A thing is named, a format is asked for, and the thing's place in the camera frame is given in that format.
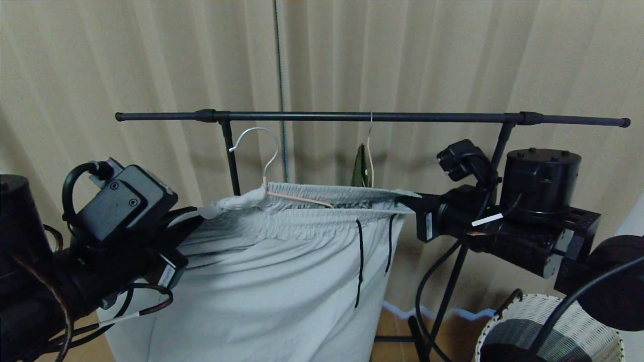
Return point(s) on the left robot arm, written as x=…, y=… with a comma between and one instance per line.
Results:
x=25, y=281

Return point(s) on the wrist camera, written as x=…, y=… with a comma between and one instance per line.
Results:
x=460, y=158
x=121, y=201

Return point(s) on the beige curtain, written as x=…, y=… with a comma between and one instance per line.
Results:
x=100, y=60

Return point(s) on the white laundry basket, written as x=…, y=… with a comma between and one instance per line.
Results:
x=588, y=332

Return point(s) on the black clothes rack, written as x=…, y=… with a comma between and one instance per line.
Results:
x=327, y=116

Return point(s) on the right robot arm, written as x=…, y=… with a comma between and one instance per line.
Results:
x=541, y=181

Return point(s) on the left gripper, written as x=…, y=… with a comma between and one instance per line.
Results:
x=141, y=261

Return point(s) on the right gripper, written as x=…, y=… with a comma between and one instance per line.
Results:
x=493, y=236

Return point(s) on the pale grey shorts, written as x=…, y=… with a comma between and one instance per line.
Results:
x=261, y=291

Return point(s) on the green long-sleeved shirt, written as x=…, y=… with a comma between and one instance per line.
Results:
x=359, y=171

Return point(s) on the pink clothes hanger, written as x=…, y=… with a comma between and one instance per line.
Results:
x=302, y=199
x=370, y=123

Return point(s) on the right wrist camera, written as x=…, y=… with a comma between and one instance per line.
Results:
x=460, y=158

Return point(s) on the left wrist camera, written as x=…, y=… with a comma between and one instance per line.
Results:
x=121, y=201

